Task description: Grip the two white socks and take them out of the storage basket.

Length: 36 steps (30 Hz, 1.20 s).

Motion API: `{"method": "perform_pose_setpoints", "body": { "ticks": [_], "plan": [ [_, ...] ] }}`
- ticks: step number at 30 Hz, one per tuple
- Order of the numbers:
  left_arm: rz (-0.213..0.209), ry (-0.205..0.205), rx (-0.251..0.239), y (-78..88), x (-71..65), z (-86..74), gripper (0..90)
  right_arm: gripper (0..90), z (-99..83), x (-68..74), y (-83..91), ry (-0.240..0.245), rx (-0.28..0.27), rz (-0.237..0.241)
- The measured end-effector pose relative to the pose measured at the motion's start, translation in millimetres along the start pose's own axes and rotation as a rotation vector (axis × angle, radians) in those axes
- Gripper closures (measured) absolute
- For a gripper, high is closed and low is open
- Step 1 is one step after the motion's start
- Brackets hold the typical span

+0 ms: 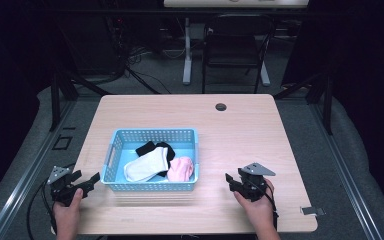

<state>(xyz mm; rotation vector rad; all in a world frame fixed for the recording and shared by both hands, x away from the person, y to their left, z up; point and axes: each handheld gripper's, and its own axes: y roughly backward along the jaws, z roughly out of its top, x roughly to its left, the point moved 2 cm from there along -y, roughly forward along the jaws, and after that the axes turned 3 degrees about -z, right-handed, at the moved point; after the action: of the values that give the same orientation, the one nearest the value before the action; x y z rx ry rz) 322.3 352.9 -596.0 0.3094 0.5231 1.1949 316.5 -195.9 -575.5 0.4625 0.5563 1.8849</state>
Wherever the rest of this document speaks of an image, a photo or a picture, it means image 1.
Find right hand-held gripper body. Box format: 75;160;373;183
237;162;277;203

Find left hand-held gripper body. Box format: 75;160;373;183
46;165;88;207

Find person's right hand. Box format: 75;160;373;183
233;178;277;232

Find person's left hand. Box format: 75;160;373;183
52;187;85;232

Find blue plastic basket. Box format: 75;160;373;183
100;128;200;193

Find pink sock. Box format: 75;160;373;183
166;156;195;183

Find white sock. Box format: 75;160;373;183
123;146;170;183

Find black sock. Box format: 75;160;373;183
135;140;177;178

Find black metal stand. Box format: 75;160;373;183
273;71;335;136
48;63;112;133

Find black folding chair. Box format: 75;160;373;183
201;13;278;95

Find white desk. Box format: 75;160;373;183
163;0;310;87

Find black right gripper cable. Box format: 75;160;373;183
248;179;280;232

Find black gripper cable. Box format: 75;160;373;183
248;179;280;232
26;162;78;240

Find black square floor frame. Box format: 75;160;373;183
51;134;74;151

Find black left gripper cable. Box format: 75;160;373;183
26;162;78;240

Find grey metal bracket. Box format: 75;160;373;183
300;206;326;217

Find black floor cables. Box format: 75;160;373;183
104;13;188;96

